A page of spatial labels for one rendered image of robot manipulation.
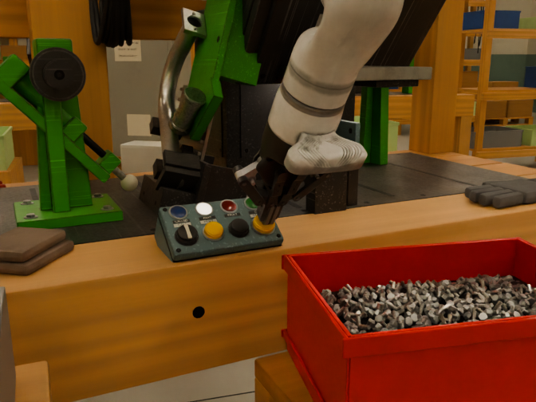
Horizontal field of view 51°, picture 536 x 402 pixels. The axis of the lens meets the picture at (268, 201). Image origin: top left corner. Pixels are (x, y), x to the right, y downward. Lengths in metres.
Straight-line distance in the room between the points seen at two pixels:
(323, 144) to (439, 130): 1.11
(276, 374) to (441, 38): 1.19
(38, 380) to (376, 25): 0.44
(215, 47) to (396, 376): 0.60
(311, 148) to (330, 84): 0.07
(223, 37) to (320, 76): 0.39
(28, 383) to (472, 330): 0.40
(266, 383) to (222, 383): 1.49
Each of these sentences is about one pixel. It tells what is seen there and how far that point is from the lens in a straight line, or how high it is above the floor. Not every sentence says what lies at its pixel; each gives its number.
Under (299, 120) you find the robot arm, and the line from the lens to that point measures 0.58.
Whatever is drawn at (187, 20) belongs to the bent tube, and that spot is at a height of 1.20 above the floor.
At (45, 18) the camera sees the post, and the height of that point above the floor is 1.22.
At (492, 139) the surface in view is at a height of 0.35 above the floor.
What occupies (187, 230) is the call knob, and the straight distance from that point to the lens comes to 0.70.
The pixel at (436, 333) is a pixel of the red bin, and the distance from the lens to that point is 0.51.
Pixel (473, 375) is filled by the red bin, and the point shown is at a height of 0.87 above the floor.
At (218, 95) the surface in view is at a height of 1.09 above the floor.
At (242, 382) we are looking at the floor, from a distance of 2.16.
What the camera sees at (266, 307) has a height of 0.82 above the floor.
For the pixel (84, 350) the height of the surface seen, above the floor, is 0.81.
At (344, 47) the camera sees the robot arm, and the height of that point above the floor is 1.15.
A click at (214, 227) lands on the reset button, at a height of 0.94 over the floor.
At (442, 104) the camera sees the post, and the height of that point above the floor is 1.02.
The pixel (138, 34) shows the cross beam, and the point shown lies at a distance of 1.35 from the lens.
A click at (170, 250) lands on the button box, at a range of 0.70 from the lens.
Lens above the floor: 1.14
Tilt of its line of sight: 14 degrees down
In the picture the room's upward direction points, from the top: straight up
